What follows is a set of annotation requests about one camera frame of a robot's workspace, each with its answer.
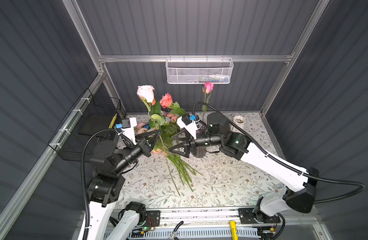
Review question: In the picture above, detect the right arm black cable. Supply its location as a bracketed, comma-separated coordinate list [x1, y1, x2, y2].
[192, 101, 366, 205]

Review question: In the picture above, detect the bottle in white basket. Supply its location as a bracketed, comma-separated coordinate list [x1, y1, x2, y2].
[206, 75, 230, 83]

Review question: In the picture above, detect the pink glass vase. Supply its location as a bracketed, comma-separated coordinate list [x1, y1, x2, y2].
[191, 147, 207, 158]

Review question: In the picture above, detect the light pink rose stem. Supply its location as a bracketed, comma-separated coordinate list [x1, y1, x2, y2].
[137, 85, 186, 182]

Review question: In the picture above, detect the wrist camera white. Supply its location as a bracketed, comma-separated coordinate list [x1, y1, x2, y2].
[177, 113, 199, 140]
[115, 118, 137, 144]

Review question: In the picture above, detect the floral patterned table mat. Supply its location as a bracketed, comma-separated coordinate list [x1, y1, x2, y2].
[113, 112, 284, 210]

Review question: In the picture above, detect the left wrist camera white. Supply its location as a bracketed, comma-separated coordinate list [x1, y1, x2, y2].
[115, 118, 137, 144]

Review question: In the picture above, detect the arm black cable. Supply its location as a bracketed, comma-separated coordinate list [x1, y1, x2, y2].
[192, 101, 366, 205]
[80, 128, 137, 240]

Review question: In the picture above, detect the magenta rose stem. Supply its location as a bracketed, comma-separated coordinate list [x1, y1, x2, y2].
[202, 83, 214, 120]

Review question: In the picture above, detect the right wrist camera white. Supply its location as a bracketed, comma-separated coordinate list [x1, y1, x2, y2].
[177, 113, 199, 140]

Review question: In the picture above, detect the black wire basket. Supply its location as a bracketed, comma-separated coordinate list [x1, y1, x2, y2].
[48, 90, 123, 162]

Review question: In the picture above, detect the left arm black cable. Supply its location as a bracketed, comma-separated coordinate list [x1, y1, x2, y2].
[80, 128, 137, 240]

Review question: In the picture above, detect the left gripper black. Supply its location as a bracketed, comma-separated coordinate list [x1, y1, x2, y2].
[114, 128, 159, 177]

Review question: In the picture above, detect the coral red rose stem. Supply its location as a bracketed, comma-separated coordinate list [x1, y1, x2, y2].
[160, 93, 186, 117]

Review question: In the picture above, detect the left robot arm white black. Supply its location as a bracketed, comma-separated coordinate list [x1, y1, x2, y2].
[78, 129, 160, 240]

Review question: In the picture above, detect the white ribbed ceramic vase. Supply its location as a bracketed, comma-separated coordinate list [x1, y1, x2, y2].
[231, 116, 246, 132]

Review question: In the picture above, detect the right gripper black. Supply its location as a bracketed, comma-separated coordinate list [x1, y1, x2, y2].
[168, 127, 221, 158]

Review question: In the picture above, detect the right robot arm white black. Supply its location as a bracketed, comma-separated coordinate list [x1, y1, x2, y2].
[169, 113, 316, 223]

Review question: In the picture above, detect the yellow tool at front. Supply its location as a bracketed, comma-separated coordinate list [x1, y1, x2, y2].
[229, 221, 238, 240]

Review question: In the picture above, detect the yellow marker in black basket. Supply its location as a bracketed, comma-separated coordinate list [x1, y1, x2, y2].
[109, 114, 118, 129]

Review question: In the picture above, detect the white wire mesh basket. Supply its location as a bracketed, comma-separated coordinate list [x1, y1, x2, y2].
[165, 58, 234, 85]

